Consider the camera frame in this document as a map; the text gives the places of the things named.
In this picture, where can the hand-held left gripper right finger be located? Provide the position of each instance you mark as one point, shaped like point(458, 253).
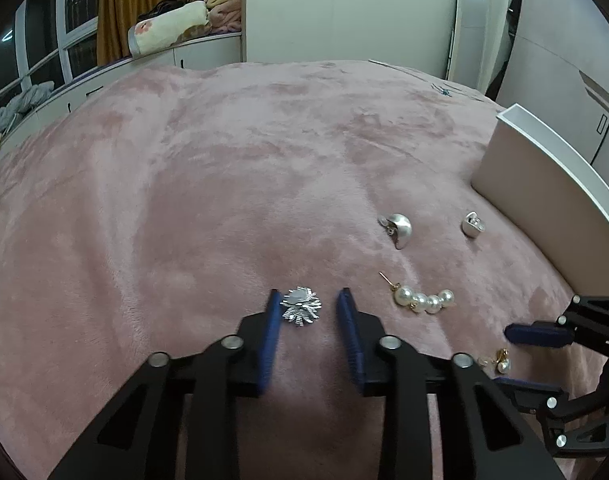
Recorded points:
point(348, 330)

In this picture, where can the white jewelry box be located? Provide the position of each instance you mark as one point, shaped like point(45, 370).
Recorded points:
point(544, 160)

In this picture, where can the pearl row earring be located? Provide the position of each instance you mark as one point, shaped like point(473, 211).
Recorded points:
point(424, 300)

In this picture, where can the grey cloth pile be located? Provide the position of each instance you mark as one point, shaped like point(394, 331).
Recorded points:
point(27, 102)

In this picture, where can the silver spiky flower earring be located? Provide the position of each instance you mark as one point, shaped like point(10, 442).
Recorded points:
point(302, 306)

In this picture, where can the pile of folded clothes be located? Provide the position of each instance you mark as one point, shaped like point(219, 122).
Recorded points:
point(225, 10)

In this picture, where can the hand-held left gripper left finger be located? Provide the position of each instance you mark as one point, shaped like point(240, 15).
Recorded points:
point(269, 330)

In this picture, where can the white wardrobe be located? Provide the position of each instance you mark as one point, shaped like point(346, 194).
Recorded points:
point(349, 10)

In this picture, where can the gold pearl drop earring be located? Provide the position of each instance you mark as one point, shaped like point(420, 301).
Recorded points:
point(501, 361)

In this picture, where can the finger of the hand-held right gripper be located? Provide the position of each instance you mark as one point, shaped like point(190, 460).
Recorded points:
point(534, 335)
point(529, 389)

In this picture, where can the floral rolled blanket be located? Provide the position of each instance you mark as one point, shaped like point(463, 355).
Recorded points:
point(167, 27)

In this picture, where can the pink plush blanket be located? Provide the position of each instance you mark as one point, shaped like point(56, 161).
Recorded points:
point(234, 185)

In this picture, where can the window with white frame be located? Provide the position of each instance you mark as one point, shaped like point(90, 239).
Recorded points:
point(39, 30)

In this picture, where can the white door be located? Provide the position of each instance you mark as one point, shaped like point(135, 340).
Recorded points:
point(472, 27)

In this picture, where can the large silver dome earring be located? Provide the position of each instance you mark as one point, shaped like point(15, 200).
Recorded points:
point(399, 228)

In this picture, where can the small silver dome earring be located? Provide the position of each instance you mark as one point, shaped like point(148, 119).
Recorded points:
point(472, 223)

